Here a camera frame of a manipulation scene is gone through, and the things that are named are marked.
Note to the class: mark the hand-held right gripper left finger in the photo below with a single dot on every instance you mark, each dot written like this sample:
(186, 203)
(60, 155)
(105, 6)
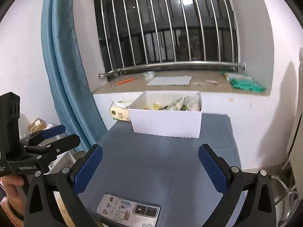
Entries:
(87, 170)

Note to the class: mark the blue curtain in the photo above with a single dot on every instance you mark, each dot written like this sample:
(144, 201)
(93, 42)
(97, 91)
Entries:
(61, 63)

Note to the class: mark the white tape roll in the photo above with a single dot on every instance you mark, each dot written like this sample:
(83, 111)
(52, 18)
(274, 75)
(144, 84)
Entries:
(149, 75)

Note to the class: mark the phone with cartoon case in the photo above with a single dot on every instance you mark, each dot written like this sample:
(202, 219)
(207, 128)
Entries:
(118, 208)

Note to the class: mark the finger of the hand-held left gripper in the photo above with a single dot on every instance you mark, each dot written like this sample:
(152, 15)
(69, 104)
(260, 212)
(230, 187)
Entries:
(66, 143)
(53, 131)

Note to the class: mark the small cardboard box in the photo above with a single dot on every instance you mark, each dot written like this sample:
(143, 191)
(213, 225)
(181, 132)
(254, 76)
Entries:
(37, 124)

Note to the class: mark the grey flat board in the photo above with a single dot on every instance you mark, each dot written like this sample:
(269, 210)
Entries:
(169, 80)

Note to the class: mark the grey blue table cloth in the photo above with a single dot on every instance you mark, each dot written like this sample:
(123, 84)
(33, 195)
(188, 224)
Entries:
(153, 160)

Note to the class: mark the white grey patterned snack packet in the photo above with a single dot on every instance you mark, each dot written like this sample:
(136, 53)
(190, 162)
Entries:
(176, 104)

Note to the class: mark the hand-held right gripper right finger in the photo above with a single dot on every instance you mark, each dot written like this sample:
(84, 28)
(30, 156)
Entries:
(213, 167)

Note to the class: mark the white green sill packet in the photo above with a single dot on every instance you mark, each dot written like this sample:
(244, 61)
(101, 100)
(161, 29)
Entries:
(234, 76)

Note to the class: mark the white metal rack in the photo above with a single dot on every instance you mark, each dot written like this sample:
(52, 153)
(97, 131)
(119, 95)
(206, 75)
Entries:
(279, 181)

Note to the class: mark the white foam box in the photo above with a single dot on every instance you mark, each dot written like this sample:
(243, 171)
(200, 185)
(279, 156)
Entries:
(165, 123)

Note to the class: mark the person's left hand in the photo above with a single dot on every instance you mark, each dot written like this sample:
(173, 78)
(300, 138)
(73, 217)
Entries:
(10, 186)

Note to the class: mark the small pink stick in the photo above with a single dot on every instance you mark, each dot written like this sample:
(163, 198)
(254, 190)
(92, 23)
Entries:
(211, 82)

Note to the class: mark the stack of green packets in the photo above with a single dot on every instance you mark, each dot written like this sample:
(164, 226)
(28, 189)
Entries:
(248, 85)

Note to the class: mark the yellow green snack packet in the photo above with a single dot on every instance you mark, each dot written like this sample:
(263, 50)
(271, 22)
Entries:
(157, 106)

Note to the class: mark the white green snack packet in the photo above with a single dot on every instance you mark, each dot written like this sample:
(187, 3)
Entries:
(193, 105)

